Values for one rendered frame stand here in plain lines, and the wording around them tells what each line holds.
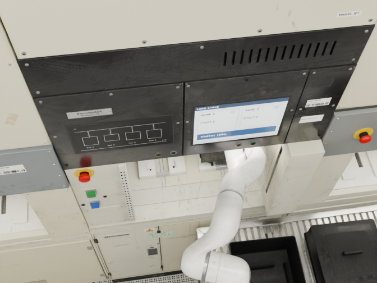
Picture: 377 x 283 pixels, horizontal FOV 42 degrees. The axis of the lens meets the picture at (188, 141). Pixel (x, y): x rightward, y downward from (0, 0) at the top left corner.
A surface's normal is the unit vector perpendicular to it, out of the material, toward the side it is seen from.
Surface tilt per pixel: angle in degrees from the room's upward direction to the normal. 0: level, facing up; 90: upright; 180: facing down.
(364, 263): 0
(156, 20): 94
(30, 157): 90
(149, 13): 93
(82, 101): 90
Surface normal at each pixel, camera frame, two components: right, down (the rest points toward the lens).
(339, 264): 0.02, -0.51
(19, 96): 0.15, 0.85
